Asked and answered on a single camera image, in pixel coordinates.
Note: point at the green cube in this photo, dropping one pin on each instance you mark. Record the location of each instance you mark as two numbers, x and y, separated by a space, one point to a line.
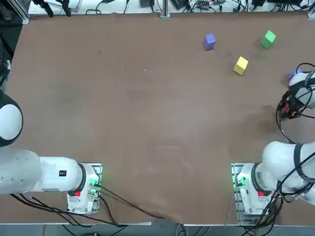
268 39

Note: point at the blue cube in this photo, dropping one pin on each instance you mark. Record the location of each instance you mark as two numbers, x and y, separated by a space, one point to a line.
294 73
209 40

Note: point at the aluminium camera post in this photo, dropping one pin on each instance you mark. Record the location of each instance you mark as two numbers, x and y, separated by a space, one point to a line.
165 9

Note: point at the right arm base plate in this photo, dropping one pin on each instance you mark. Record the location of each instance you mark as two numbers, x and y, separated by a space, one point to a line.
233 172

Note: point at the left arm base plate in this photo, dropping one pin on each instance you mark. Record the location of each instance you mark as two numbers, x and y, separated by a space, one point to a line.
99 169

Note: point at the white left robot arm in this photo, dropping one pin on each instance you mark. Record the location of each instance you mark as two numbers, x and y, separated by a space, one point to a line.
49 174

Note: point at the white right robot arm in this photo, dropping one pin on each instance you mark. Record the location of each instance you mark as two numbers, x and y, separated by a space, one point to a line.
278 157

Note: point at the black power adapter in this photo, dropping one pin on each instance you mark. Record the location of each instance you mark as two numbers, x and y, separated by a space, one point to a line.
147 3

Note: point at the yellow cube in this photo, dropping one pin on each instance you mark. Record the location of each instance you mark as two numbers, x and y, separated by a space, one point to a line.
240 65

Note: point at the aluminium frame profile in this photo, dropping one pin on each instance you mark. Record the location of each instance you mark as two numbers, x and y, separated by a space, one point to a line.
24 17
311 9

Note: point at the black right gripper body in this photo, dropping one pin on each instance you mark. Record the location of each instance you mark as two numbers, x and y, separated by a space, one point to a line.
293 98

